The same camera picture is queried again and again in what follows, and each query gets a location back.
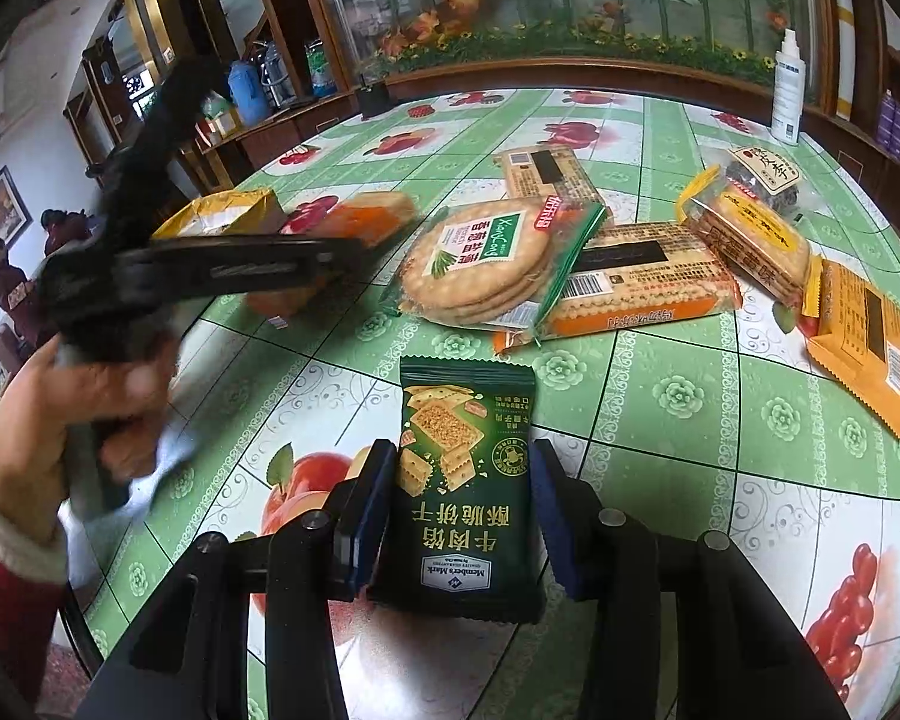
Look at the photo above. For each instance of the dark green cracker packet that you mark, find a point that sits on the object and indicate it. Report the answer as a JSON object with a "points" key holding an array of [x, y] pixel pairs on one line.
{"points": [[461, 538]]}

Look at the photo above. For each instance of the large orange-edged cracker pack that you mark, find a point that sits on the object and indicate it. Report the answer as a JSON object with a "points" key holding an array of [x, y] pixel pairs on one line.
{"points": [[633, 275]]}

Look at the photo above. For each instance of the person's left hand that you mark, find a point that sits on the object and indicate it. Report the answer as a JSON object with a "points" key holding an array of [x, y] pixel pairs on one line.
{"points": [[45, 399]]}

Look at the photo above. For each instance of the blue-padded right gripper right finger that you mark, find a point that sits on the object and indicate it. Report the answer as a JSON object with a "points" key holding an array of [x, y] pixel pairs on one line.
{"points": [[739, 653]]}

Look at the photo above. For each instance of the yellow cardboard tray box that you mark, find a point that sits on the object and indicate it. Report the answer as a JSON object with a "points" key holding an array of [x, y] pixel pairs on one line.
{"points": [[230, 213]]}

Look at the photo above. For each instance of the red sleeve forearm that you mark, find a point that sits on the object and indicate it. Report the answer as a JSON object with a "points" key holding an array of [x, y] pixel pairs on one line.
{"points": [[32, 577]]}

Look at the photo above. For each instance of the floral glass panel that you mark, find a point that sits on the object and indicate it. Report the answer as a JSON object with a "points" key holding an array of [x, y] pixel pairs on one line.
{"points": [[735, 38]]}

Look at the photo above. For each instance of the seated person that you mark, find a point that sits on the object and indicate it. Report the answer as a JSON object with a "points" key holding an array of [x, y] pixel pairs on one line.
{"points": [[17, 299]]}

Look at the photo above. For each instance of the purple bottles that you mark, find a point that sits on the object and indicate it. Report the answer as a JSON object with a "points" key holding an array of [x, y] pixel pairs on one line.
{"points": [[888, 125]]}

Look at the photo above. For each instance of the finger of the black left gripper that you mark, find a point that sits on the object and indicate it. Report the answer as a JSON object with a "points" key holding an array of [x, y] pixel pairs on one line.
{"points": [[353, 255]]}

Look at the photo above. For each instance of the small tan cracker pack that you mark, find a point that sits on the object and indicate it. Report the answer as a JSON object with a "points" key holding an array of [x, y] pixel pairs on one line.
{"points": [[548, 175]]}

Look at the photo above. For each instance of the dark dates clear bag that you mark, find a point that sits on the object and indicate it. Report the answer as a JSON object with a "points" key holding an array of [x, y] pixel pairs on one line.
{"points": [[765, 176]]}

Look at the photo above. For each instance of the blue thermos jug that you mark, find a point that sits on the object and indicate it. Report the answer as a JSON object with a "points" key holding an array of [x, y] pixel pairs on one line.
{"points": [[248, 94]]}

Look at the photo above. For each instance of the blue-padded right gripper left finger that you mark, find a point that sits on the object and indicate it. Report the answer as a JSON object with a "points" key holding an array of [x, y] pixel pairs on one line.
{"points": [[185, 653]]}

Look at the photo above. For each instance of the white spray bottle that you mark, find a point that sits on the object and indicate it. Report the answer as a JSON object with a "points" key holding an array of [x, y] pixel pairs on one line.
{"points": [[789, 91]]}

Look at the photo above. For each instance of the orange soda cracker pack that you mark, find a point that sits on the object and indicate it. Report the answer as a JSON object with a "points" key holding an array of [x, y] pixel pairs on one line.
{"points": [[320, 241]]}

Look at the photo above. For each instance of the yellow egg yolk biscuit pack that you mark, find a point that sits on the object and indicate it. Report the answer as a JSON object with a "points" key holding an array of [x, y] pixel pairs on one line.
{"points": [[747, 233]]}

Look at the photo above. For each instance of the orange snack packet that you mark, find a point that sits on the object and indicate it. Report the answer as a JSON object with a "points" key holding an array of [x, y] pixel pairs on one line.
{"points": [[855, 336]]}

